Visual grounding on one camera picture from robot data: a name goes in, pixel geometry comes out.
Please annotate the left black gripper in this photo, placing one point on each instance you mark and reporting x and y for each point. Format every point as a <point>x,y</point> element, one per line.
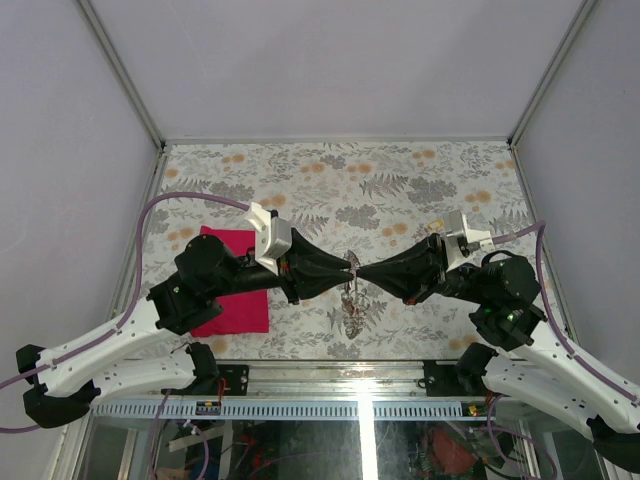
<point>312,280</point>

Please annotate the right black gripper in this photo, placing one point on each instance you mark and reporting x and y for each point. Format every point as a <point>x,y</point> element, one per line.
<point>414,274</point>

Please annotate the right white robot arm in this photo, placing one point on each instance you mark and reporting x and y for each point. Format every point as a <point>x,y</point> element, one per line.
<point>522,354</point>

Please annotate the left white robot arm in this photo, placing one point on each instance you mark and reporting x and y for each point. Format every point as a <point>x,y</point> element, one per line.
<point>68,380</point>

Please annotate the red cloth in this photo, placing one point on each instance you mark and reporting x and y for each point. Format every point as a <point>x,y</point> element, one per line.
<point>242,313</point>

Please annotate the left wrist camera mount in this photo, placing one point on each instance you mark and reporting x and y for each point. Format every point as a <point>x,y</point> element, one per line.
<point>273,236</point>

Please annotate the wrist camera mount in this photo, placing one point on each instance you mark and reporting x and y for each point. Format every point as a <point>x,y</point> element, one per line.
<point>461,241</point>
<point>273,236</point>

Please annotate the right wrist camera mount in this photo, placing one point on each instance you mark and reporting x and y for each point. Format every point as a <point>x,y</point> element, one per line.
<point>461,241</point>

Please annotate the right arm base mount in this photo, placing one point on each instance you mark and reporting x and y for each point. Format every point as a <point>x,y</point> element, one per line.
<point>450,375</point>

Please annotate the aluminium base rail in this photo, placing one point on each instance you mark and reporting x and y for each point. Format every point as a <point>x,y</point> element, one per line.
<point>312,390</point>

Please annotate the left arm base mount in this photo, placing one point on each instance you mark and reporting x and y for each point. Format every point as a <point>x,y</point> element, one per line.
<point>220,377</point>

